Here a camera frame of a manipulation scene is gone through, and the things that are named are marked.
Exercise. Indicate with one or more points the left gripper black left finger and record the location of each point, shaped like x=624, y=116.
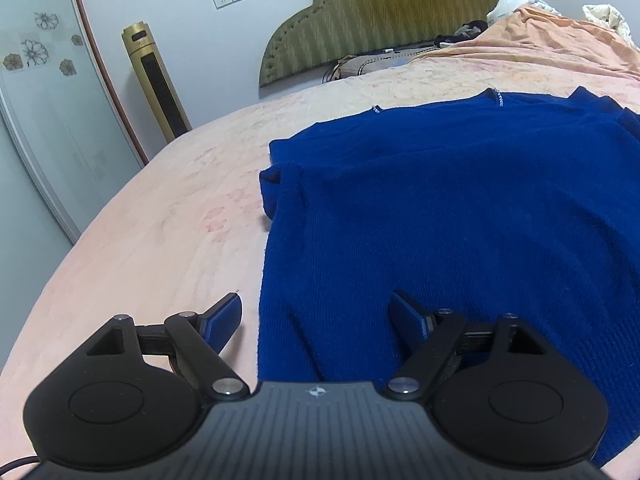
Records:
x=193, y=342

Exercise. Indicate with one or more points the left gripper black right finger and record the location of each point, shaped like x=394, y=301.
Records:
x=435, y=344

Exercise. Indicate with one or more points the blue knit sweater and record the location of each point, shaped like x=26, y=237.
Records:
x=503, y=202

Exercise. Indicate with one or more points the dark clothes pile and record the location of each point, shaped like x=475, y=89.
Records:
x=467, y=31

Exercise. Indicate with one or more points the pink floral bed sheet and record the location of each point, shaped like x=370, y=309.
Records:
x=190, y=228

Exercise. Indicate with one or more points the gold tower fan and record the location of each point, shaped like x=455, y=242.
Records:
x=155, y=82

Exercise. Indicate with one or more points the striped beige pillow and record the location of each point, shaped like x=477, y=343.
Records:
x=358, y=65

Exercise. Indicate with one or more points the white wardrobe door with flowers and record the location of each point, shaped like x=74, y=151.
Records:
x=60, y=117

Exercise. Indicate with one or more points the orange peach blanket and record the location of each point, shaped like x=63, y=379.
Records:
x=535, y=51

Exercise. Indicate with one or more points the olive green padded headboard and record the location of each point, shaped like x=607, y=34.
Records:
x=328, y=30

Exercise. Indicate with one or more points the white crumpled cloth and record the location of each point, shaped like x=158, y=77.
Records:
x=505, y=8

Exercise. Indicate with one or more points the cream crumpled cloth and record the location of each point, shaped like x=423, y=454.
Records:
x=607, y=16

